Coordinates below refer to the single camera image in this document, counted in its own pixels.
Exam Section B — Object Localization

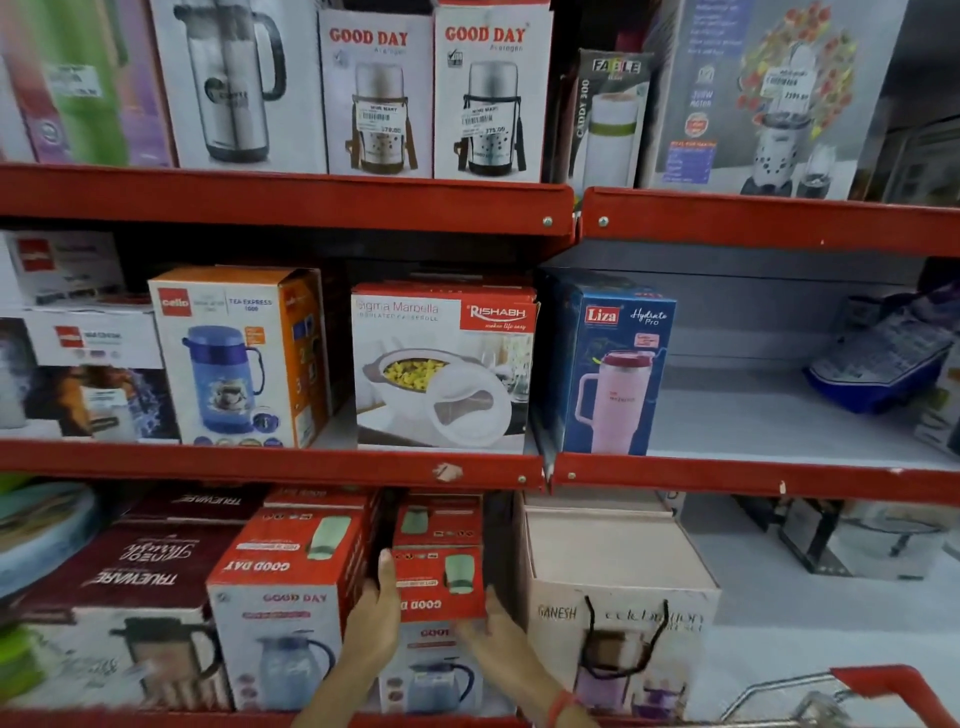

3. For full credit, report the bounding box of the person's left hand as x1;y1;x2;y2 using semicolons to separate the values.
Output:
340;549;402;681

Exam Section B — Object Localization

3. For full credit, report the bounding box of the person's right hand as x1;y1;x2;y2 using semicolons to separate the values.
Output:
456;585;565;704

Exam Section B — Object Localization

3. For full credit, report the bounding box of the small red white jug box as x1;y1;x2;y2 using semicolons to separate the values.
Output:
378;545;490;717
392;493;485;552

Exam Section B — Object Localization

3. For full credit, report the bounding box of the person's left forearm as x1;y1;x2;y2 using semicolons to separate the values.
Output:
291;663;380;728

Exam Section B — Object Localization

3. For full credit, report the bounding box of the person's right forearm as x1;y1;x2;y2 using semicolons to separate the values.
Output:
555;697;601;728

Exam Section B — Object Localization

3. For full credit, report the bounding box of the large red white jug box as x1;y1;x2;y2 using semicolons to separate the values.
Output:
205;506;378;714
262;485;384;520

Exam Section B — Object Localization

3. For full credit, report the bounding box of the beige flask box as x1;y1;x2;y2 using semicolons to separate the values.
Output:
516;501;723;723

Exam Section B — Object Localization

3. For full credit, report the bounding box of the maroon flask box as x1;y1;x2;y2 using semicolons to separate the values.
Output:
0;520;235;714
118;483;270;526

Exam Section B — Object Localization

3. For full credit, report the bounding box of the white red casserole box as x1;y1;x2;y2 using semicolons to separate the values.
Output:
350;279;541;456

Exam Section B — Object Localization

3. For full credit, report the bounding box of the blue pink tumbler box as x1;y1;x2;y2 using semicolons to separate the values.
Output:
534;268;678;458

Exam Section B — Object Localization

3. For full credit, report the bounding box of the orange white blue flask box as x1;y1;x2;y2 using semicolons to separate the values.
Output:
147;264;333;450

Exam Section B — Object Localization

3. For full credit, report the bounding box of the teal round container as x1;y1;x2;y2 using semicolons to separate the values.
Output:
0;480;103;603

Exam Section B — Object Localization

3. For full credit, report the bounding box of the electric kettle box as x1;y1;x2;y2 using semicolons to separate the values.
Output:
0;317;182;445

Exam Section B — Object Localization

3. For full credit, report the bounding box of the white box with red logo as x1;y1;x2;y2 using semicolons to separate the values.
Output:
21;303;165;370
0;228;126;309

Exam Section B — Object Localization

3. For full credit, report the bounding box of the green plastic item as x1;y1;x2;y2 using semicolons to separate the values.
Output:
0;621;48;703

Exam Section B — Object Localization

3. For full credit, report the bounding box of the red metal shelf rack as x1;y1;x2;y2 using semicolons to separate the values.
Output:
0;160;960;728

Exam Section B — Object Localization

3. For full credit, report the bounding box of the blue weighing scale package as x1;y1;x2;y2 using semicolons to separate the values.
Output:
803;287;960;416

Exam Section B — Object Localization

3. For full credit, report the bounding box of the white steel flask box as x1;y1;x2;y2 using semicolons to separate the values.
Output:
318;7;435;180
432;2;555;184

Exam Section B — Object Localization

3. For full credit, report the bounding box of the dark red box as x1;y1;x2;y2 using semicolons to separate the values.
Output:
541;67;585;186

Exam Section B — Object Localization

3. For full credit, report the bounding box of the white green box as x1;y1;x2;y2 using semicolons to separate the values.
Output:
912;343;960;459

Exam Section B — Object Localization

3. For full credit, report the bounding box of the black white bottle box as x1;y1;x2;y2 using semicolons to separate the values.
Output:
567;48;655;199

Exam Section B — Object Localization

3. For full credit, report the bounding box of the steel jug box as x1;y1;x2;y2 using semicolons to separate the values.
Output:
148;0;329;176

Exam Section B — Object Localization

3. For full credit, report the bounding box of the grey blender box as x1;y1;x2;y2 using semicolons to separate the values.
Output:
637;0;910;202

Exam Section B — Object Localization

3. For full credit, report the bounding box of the green purple bottle box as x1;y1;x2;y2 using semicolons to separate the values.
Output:
0;0;175;168

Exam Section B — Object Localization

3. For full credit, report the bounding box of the red handled shopping cart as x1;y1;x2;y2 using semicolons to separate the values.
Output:
718;663;960;728

